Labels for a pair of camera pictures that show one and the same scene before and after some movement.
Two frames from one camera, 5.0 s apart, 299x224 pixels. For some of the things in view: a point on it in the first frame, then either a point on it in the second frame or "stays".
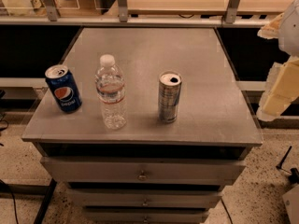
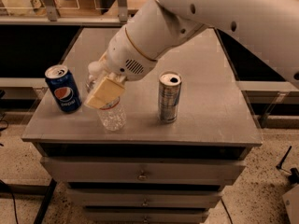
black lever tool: [293, 175] stays
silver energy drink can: [169, 84] stays
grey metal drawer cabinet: [149, 171] stays
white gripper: [290, 32] → [126, 57]
